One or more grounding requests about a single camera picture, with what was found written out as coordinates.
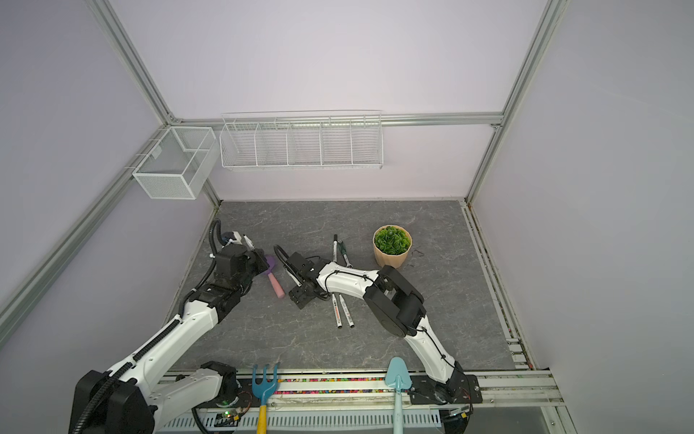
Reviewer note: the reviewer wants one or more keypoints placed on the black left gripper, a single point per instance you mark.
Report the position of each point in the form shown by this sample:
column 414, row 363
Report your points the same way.
column 257, row 256

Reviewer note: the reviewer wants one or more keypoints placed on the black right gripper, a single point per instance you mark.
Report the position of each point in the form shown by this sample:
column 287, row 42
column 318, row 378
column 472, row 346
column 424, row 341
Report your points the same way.
column 295, row 297

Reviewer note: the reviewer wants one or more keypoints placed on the white whiteboard marker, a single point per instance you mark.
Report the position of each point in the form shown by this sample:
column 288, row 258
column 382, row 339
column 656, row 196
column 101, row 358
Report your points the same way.
column 294, row 277
column 346, row 311

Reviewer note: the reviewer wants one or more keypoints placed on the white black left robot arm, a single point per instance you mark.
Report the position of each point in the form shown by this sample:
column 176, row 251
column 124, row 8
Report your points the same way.
column 128, row 397

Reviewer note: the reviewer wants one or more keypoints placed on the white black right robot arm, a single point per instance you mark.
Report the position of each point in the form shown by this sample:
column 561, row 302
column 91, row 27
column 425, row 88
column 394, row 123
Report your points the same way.
column 399, row 309

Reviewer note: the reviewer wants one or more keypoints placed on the potted green plant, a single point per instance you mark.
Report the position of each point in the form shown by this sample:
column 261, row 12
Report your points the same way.
column 391, row 245

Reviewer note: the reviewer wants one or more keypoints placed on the white mesh box basket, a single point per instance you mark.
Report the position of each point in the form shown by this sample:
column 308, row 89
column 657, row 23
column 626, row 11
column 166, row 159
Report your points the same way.
column 179, row 164

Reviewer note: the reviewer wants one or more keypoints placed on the light blue garden trowel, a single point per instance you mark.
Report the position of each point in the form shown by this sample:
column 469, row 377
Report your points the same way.
column 398, row 379

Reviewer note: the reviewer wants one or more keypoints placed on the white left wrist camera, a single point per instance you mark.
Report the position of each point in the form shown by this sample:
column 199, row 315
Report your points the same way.
column 234, row 237

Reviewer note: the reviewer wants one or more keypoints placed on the aluminium front rail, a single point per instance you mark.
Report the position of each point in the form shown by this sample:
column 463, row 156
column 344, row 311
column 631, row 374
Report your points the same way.
column 342, row 391

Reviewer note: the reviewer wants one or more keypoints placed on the blue garden fork yellow handle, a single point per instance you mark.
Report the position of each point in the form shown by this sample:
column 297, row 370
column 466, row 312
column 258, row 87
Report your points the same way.
column 263, row 386

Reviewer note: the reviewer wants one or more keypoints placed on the white wire shelf basket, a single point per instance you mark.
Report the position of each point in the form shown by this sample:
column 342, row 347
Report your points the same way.
column 302, row 139

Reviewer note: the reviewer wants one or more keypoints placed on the white perforated cable duct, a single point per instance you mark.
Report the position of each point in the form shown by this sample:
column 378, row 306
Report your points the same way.
column 368, row 421

